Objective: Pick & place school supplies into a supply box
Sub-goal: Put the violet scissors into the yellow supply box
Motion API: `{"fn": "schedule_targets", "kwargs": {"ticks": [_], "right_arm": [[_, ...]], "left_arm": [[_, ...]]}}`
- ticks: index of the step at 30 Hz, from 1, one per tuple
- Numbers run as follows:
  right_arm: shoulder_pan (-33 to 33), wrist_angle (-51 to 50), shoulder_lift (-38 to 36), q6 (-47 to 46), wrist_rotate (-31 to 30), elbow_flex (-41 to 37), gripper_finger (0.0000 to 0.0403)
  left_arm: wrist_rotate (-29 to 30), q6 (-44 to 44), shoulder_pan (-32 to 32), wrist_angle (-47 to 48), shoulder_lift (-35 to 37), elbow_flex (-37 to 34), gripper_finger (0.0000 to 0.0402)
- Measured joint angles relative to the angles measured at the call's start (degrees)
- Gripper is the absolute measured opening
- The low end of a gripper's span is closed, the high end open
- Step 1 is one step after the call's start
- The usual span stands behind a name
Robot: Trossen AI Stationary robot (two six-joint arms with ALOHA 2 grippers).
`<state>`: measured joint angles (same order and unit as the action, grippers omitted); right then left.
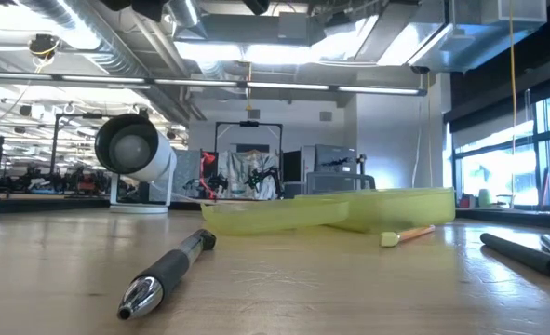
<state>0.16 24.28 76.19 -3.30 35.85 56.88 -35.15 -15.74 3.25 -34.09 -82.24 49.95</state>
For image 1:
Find red cable bundle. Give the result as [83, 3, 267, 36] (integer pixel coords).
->
[198, 151, 220, 200]

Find yellow-green plastic supply box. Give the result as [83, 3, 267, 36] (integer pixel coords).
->
[200, 187, 456, 236]

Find white draped cover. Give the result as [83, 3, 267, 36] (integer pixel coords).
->
[218, 149, 280, 201]

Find thick black marker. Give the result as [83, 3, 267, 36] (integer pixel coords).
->
[479, 232, 550, 280]

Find white cylindrical lamp on stand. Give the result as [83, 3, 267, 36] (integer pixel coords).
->
[94, 113, 179, 215]

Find silver rectangular air duct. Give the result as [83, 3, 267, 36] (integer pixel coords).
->
[376, 0, 548, 74]

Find grey cabinet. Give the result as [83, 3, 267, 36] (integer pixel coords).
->
[302, 143, 358, 187]

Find grey ceiling box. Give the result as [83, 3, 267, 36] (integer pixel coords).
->
[277, 11, 309, 40]

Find silver spiral air duct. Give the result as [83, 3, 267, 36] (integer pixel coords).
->
[18, 0, 192, 125]

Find yellow hanging cable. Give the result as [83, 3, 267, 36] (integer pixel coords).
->
[508, 0, 518, 208]

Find silver round pipe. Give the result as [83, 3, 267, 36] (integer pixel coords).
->
[167, 0, 208, 39]

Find black frame rig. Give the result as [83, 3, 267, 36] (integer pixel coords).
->
[214, 120, 284, 201]

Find black ceiling cable reel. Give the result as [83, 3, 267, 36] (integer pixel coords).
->
[27, 33, 61, 60]

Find black grip chrome tip pen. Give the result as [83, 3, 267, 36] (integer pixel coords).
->
[117, 228, 217, 321]

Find orange pencil yellow eraser cap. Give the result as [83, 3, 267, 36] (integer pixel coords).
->
[380, 225, 436, 248]

